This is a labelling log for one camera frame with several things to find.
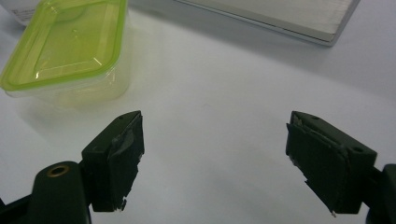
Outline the white panel with metal frame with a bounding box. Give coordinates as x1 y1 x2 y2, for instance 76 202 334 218
174 0 362 48

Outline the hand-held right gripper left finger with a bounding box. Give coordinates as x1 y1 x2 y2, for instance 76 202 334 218
81 110 146 213

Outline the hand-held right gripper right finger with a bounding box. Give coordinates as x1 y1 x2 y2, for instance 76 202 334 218
285 110 378 217

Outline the clear container with green lid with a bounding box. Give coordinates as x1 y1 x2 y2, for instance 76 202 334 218
0 0 133 108

